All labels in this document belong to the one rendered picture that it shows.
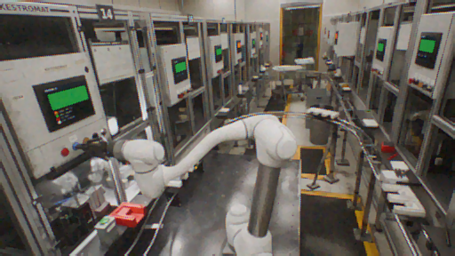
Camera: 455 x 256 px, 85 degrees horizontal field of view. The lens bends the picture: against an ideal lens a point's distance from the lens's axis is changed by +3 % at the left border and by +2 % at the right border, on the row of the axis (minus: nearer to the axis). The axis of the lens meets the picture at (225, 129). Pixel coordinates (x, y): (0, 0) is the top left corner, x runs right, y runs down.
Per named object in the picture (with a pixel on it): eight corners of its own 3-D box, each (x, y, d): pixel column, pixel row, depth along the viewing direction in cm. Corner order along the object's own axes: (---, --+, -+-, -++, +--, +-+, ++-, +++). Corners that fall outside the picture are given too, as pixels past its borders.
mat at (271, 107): (277, 173, 340) (277, 173, 340) (236, 170, 357) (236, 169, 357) (293, 84, 857) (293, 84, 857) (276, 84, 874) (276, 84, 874)
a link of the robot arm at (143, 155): (118, 146, 102) (126, 172, 108) (151, 148, 98) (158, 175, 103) (134, 134, 111) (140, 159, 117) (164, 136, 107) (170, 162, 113)
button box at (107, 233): (109, 246, 125) (104, 228, 121) (97, 244, 127) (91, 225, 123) (120, 234, 132) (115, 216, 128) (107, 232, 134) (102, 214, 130)
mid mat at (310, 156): (336, 181, 315) (336, 180, 315) (291, 177, 331) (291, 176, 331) (329, 147, 404) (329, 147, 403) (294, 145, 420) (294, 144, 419)
